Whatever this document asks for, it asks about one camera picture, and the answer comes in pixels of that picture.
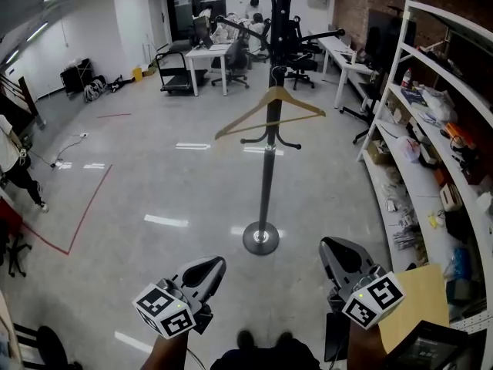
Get black flat panel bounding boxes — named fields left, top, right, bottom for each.
left=324, top=312, right=350, bottom=362

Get dark blue book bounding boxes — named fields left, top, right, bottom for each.
left=400, top=87, right=428, bottom=107

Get black swivel chair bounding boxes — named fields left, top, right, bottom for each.
left=0, top=217, right=34, bottom=279

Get black coat rack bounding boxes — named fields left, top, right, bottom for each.
left=215, top=0, right=347, bottom=257

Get black shelf box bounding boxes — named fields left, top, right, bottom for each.
left=446, top=277, right=478, bottom=304

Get cardboard box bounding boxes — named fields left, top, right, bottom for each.
left=365, top=139, right=394, bottom=165

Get long red floor tape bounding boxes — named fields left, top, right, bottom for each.
left=21, top=163, right=113, bottom=256

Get dark glass door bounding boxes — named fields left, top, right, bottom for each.
left=165, top=0, right=226, bottom=45

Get white shelving unit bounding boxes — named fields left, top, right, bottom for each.
left=356, top=0, right=493, bottom=346

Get white red-print plastic bag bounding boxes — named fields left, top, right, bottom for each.
left=396, top=136, right=421, bottom=163

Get black storage cart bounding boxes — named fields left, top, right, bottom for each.
left=59, top=58, right=93, bottom=96

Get long white desk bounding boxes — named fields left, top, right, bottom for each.
left=317, top=35, right=374, bottom=109

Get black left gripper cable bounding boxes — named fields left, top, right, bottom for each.
left=186, top=347, right=205, bottom=369

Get pile of white cables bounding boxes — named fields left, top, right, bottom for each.
left=83, top=75, right=108, bottom=103

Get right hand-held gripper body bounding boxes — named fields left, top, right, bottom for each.
left=327, top=262, right=407, bottom=331

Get small beige box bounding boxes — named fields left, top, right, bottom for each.
left=439, top=183, right=463, bottom=210

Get round wooden table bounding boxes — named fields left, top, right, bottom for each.
left=0, top=291, right=20, bottom=370

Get person's left black shoe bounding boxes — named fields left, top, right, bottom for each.
left=236, top=329, right=256, bottom=349

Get black display device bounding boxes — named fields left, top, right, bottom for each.
left=384, top=320, right=470, bottom=370

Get wooden hanger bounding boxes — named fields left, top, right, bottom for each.
left=214, top=66, right=327, bottom=141

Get white cloth pile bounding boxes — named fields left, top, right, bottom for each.
left=213, top=12, right=251, bottom=45

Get person's right forearm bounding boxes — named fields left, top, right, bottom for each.
left=346, top=324, right=388, bottom=370

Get orange box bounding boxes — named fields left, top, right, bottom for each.
left=444, top=123, right=473, bottom=146

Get clear plastic bag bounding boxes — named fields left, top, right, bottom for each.
left=421, top=86, right=459, bottom=123

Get light wooden board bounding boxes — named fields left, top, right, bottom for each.
left=379, top=264, right=451, bottom=354

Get black round stool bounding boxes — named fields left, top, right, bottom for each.
left=15, top=324, right=84, bottom=370

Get red panel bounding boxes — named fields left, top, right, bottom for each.
left=0, top=198, right=24, bottom=238

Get person's black clothing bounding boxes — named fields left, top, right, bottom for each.
left=210, top=345, right=321, bottom=370

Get black pouch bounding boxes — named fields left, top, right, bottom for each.
left=444, top=210, right=475, bottom=242

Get person's left forearm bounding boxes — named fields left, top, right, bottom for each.
left=140, top=329, right=189, bottom=370

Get blue plastic bag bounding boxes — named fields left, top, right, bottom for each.
left=450, top=247, right=473, bottom=281

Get black monitor on stand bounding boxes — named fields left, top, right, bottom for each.
left=340, top=8, right=417, bottom=144

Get black headrest office chair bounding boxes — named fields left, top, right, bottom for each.
left=284, top=15, right=323, bottom=91

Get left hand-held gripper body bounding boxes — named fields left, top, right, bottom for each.
left=132, top=277, right=215, bottom=340

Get dark wooden frame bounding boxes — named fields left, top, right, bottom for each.
left=0, top=73, right=47, bottom=130

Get small white desk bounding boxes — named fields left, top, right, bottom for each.
left=184, top=41, right=234, bottom=98

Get white box device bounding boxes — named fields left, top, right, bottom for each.
left=418, top=143, right=440, bottom=167

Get black platform trolley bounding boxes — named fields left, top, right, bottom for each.
left=154, top=51, right=209, bottom=95

